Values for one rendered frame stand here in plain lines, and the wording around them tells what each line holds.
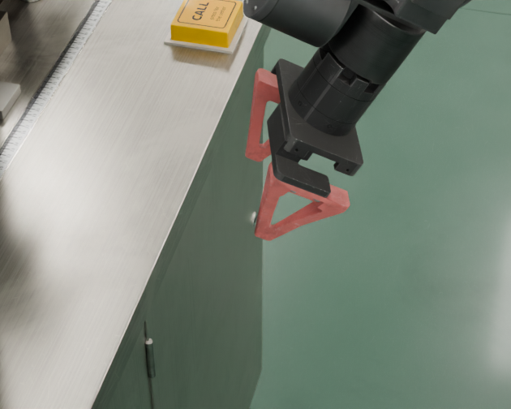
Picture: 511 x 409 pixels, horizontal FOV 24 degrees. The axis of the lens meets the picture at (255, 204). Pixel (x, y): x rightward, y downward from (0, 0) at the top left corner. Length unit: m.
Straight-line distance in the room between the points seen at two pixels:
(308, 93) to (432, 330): 1.43
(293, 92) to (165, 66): 0.47
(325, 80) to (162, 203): 0.34
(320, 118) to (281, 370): 1.34
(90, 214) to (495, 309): 1.30
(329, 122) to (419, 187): 1.69
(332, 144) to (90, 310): 0.31
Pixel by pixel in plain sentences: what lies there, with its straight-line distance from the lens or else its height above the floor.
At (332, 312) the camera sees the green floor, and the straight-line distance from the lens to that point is 2.29.
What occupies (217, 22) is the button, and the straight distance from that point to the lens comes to 1.38.
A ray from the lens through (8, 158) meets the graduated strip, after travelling 1.25.
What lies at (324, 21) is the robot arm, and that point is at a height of 1.23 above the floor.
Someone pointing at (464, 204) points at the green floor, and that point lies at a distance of 2.54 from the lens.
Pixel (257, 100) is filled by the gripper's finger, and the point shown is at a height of 1.10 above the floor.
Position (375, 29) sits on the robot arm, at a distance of 0.85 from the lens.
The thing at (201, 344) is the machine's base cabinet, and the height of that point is 0.54.
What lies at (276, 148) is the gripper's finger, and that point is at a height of 1.13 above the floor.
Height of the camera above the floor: 1.69
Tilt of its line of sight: 42 degrees down
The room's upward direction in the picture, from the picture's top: straight up
